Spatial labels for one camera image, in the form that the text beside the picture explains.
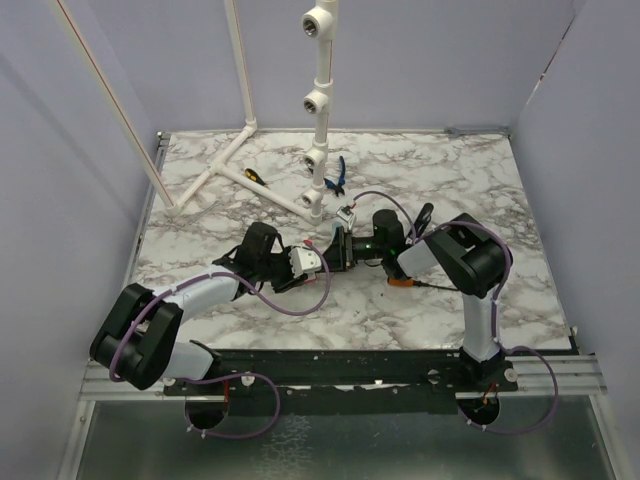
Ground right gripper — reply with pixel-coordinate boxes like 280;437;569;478
315;228;387;275

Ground black stapler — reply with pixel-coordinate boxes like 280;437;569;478
410;202;434;240

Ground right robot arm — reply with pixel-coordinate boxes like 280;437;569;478
323;207;513;391

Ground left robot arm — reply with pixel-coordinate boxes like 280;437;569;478
89;222;330;395

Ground yellow black screwdriver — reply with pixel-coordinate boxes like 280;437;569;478
244;168;267;188

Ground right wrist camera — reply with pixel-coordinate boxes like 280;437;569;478
336;205;356;229

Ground orange handled screwdriver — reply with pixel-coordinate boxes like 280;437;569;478
387;277;457;292

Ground blue handled pliers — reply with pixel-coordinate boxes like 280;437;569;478
322;155;350;199

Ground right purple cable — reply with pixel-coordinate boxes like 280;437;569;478
349;190;560;435

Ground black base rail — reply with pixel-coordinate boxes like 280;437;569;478
164;349;518;416

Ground white pvc pipe frame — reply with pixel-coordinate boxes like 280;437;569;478
50;1;326;229

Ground aluminium frame rail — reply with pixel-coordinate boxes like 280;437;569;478
54;132;169;480

